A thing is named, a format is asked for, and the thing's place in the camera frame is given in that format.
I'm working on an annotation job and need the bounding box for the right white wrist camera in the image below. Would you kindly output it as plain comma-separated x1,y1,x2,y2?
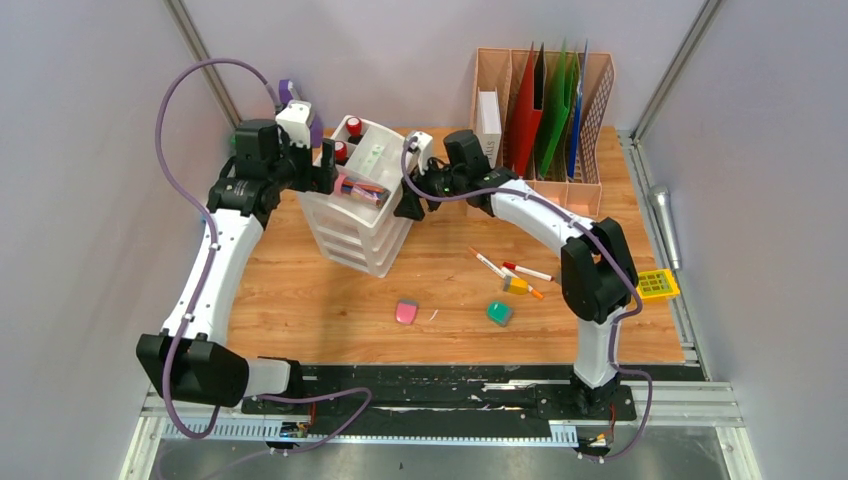
405,130,433,174

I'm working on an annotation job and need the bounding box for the green folder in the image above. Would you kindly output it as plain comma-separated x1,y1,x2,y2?
534,40,579,181

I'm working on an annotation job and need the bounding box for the yellow mini highlighter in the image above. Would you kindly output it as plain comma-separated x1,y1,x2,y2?
503,275,531,295

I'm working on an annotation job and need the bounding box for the pink plastic file organizer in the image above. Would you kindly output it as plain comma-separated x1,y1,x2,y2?
469,46,615,216

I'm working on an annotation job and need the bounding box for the red folder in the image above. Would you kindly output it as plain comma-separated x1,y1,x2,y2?
507,44,546,177

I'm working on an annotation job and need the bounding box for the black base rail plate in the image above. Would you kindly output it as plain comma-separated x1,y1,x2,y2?
238,362,637,439

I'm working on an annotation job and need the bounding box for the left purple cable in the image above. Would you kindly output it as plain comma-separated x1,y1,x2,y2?
154,58,372,458

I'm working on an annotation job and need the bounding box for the white plastic drawer unit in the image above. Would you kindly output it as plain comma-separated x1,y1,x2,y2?
298,115,412,278

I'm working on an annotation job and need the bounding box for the purple cable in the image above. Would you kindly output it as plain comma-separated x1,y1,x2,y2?
154,58,372,458
400,135,656,463

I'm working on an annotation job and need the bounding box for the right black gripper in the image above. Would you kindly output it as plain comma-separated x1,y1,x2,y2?
394,153,466,221

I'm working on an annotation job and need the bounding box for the purple object at wall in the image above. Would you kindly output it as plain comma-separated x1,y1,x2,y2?
278,79,324,148

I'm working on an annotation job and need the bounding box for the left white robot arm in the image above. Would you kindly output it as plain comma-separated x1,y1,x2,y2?
136,118,337,413

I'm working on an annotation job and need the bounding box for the pink eraser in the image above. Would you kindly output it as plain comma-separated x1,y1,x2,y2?
395,299,419,325

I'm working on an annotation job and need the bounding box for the blue folder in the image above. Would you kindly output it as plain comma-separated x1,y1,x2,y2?
566,40,588,180

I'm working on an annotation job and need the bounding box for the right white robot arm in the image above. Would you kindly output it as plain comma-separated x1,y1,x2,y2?
395,130,638,418

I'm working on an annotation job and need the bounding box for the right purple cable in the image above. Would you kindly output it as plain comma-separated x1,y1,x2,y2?
400,135,656,463

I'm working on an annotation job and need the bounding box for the pink highlighter pack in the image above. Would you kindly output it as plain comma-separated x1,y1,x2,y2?
334,174,391,210

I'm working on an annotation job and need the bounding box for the white hardcover book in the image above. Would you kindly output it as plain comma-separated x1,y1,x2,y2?
474,90,502,168

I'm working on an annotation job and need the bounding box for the red cap white marker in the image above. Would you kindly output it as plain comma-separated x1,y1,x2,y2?
502,262,555,281

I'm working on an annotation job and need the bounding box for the teal eraser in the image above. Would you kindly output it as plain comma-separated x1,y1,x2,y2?
486,301,514,327

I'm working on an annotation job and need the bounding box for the red black stamp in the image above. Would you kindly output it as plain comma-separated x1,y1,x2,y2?
334,140,349,165

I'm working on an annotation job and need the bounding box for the yellow small crate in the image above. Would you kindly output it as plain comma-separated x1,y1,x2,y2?
637,269,680,302

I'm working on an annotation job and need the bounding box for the red round stamp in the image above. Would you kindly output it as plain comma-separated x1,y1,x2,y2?
345,116,364,145

